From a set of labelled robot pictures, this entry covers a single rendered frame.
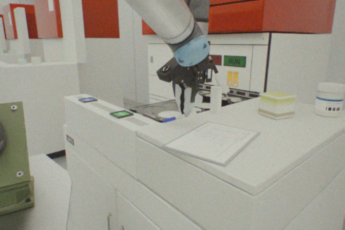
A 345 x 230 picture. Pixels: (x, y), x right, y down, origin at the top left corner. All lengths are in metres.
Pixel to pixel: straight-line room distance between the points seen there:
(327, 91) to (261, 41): 0.36
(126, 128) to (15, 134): 0.26
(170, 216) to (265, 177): 0.27
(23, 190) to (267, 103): 0.68
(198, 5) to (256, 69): 0.54
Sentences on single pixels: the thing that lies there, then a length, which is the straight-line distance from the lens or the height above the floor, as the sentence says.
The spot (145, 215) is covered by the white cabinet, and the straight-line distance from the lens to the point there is 0.75.
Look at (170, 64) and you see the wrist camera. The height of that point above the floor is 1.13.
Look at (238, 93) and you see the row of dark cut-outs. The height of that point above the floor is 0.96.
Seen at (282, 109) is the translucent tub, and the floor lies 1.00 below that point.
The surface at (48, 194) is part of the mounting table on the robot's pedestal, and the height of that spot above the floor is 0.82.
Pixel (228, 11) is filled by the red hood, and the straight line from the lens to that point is 1.14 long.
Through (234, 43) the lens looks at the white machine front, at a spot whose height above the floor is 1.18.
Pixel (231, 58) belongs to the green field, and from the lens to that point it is 1.17.
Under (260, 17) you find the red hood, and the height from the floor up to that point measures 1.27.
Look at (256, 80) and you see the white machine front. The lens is 1.11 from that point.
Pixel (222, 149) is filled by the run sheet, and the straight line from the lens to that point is 0.54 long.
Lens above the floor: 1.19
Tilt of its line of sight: 14 degrees down
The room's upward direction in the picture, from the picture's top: straight up
